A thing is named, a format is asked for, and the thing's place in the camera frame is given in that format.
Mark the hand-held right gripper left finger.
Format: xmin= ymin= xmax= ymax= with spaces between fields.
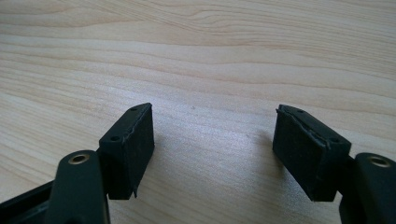
xmin=98 ymin=102 xmax=156 ymax=201

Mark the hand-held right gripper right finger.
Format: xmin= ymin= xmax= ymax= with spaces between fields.
xmin=272 ymin=104 xmax=353 ymax=203

